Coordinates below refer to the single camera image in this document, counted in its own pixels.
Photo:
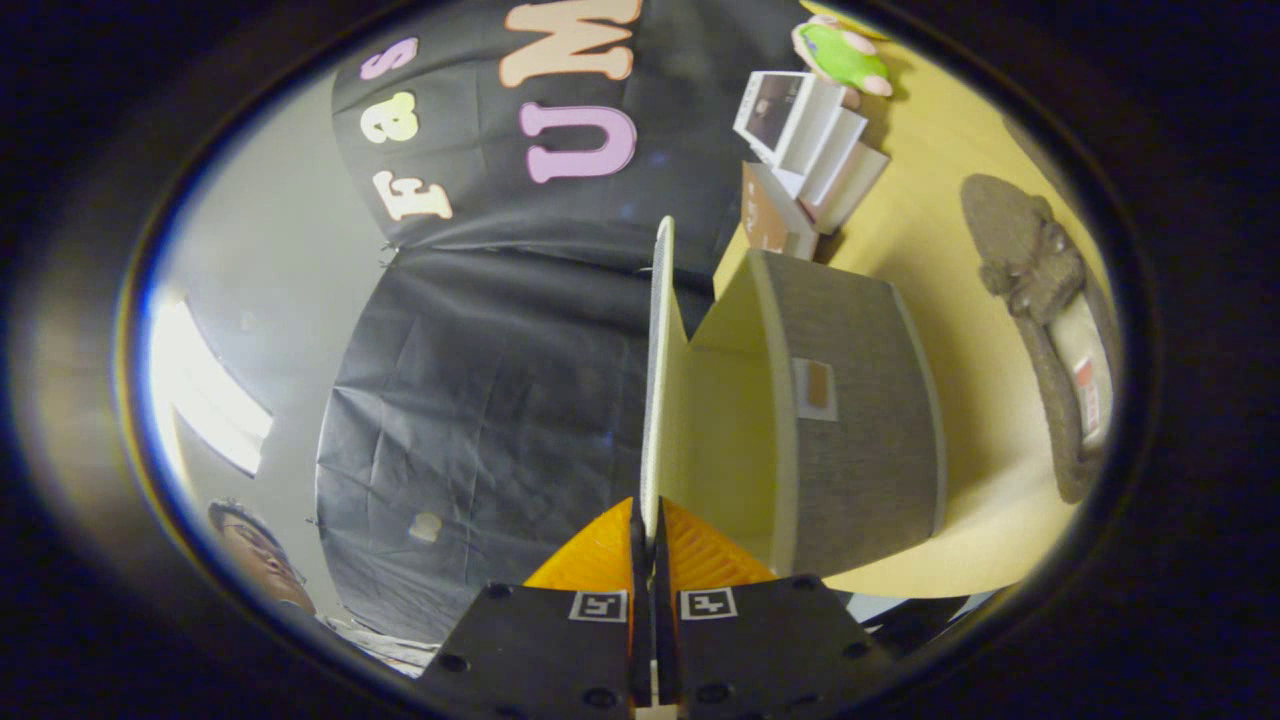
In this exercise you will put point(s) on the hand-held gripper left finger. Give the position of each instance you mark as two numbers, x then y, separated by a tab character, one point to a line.
560	650

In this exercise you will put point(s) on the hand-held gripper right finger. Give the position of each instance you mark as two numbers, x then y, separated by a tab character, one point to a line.
770	650

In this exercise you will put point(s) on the grey fabric storage box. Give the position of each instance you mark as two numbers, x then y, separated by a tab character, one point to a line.
860	400

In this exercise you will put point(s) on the brown fuzzy slipper shoe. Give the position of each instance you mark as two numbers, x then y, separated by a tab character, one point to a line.
1020	250

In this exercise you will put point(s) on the black backdrop cloth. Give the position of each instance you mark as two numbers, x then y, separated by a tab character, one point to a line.
480	380

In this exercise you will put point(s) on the brown cover book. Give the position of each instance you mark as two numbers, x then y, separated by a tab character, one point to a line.
765	220

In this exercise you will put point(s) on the bright light panel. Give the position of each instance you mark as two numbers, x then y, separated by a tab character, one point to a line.
205	390

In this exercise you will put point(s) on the green plush toy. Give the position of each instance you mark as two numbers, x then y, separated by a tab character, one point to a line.
840	55

